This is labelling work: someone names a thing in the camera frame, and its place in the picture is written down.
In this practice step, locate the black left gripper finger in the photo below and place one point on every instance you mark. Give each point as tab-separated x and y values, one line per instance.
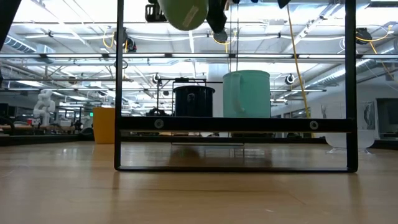
217	18

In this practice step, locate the green plastic cup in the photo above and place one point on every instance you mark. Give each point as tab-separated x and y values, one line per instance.
183	14

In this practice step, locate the cyan ceramic mug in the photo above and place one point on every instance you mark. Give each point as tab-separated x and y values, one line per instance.
246	93

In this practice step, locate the dark blue enamel mug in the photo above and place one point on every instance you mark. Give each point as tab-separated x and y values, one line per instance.
193	101

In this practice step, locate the clear glass cup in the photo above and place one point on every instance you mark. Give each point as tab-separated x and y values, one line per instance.
337	141

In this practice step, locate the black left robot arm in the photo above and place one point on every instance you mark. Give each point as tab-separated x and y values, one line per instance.
6	15

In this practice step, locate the wooden tray board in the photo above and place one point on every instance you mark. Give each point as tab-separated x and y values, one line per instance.
236	124

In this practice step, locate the orange plastic cup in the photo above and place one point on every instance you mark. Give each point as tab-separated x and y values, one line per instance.
103	125

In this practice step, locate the white robot figure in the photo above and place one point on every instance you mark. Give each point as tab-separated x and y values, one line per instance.
43	107

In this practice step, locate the dark monitor screen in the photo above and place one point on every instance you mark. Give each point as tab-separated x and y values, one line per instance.
387	118

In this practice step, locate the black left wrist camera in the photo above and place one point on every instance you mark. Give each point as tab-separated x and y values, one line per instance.
154	13

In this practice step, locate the black aluminium table frame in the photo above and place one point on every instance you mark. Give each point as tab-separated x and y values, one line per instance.
62	138

